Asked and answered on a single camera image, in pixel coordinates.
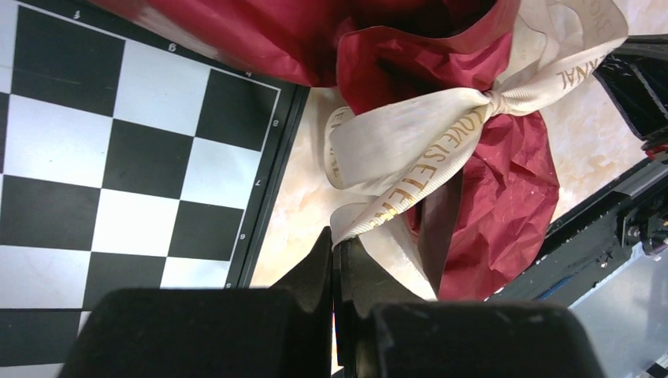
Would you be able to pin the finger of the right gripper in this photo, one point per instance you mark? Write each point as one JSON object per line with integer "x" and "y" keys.
{"x": 635, "y": 77}

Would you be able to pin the black white chessboard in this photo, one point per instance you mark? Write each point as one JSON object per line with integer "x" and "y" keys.
{"x": 127, "y": 160}

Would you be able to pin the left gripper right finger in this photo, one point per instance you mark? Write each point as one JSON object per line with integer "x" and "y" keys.
{"x": 362, "y": 290}

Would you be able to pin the cream ribbon with gold lettering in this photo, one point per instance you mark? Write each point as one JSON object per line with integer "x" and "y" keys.
{"x": 474, "y": 166}

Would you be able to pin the red paper flower bouquet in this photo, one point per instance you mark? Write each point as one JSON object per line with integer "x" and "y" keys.
{"x": 375, "y": 53}

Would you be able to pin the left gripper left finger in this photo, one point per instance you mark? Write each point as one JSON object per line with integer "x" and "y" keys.
{"x": 307, "y": 347}

